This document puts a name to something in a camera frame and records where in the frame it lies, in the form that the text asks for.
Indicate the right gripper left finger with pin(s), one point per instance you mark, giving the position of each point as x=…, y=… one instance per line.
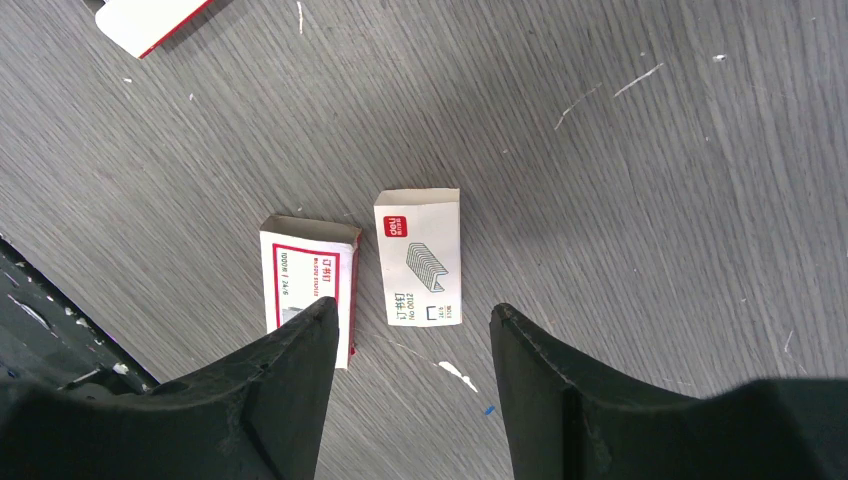
x=257, y=413

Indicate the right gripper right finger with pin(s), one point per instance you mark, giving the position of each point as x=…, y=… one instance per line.
x=569, y=416

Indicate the white staple box sleeve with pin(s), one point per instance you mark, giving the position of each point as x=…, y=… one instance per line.
x=419, y=246

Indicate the red staple box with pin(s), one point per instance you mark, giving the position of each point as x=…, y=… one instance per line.
x=304, y=260

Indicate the lower open staple tray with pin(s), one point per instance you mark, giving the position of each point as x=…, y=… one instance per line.
x=140, y=26

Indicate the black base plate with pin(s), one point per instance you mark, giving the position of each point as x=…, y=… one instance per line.
x=46, y=338

